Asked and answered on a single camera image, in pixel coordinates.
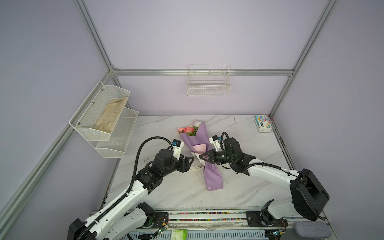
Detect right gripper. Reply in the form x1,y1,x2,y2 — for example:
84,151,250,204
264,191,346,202
198,150,234,164

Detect cream printed ribbon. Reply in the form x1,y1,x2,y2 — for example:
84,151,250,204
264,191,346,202
190,152,206,171

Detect pink purple wrapping paper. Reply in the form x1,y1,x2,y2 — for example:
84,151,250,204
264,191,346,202
177,121,224,191

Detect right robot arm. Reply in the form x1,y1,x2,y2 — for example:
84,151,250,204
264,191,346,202
196,132,330,227

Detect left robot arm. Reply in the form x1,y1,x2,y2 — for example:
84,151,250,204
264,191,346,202
67,136,194,240

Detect tissue pack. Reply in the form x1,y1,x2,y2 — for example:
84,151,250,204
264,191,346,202
255,115,273,133

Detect green label box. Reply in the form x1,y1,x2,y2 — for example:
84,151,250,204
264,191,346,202
171,229,188,240

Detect lower white mesh shelf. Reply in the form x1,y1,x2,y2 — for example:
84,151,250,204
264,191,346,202
96,108,139,159

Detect white mesh shelf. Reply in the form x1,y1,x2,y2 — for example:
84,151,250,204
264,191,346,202
96,108,139,159
69,82,130,142

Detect beige cloth in shelf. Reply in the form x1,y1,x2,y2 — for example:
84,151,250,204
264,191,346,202
94,97,128,134

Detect upper white mesh shelf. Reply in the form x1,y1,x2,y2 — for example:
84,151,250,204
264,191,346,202
69,82,130,142

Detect grey sponge pad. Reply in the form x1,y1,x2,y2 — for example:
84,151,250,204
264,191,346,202
294,222,332,239

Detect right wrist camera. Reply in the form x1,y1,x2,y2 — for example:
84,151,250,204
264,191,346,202
209,135,221,152

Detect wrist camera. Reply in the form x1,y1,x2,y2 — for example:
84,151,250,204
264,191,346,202
172,140,184,161
209,135,221,152

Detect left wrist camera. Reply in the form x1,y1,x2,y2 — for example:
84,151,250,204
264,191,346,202
172,140,184,161

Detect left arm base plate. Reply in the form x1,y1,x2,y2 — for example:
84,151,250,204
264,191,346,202
150,212,169,229

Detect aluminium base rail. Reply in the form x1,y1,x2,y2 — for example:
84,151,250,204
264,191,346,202
120,210,336,240

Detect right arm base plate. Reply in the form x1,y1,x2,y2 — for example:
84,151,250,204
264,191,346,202
246,211,288,228

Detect white wire wall basket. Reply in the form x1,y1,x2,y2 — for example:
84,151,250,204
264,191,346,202
187,65,232,97

